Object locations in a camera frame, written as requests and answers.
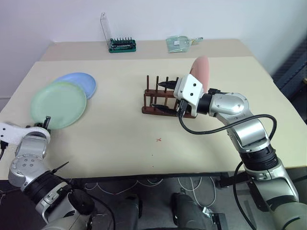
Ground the large beige table mat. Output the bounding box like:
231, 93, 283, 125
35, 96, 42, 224
0, 55, 307, 181

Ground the black ribbed chair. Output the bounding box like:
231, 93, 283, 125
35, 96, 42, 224
272, 39, 307, 123

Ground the brown wooden dish rack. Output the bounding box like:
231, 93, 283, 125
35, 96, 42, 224
141, 75, 200, 119

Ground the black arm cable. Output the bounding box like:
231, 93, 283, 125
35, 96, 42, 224
177, 99, 278, 230
0, 140, 9, 161

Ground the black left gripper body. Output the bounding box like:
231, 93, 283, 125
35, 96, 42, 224
25, 122, 49, 131

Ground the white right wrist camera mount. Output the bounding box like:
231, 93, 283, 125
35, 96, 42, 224
173, 74, 205, 117

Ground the black table frame bracket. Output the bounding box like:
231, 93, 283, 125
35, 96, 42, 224
215, 172, 249, 190

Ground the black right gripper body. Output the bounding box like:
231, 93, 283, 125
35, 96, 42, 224
172, 77, 192, 116

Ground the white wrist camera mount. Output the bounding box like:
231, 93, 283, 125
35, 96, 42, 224
173, 74, 205, 117
0, 121, 51, 146

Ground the blue plate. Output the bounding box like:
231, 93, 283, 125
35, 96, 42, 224
53, 72, 97, 100

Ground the white floor cable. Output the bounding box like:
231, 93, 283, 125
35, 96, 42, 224
177, 176, 218, 208
83, 177, 166, 195

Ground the dark rounded shape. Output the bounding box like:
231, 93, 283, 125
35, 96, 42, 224
114, 194, 145, 230
169, 191, 216, 230

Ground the green plate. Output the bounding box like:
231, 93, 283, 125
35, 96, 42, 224
30, 81, 87, 130

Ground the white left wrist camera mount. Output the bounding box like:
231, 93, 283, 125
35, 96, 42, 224
0, 121, 51, 146

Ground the pink plate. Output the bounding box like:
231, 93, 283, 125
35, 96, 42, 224
190, 56, 211, 93

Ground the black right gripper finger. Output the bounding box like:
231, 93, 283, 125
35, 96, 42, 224
157, 80, 178, 90
151, 103, 180, 116

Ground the green screwdriver bit set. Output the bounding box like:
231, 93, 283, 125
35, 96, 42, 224
100, 11, 137, 54

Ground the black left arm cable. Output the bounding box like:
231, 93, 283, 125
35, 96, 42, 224
0, 140, 9, 161

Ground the clear plastic bag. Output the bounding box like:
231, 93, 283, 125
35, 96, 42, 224
165, 35, 192, 53

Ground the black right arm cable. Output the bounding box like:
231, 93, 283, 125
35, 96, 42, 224
177, 99, 278, 230

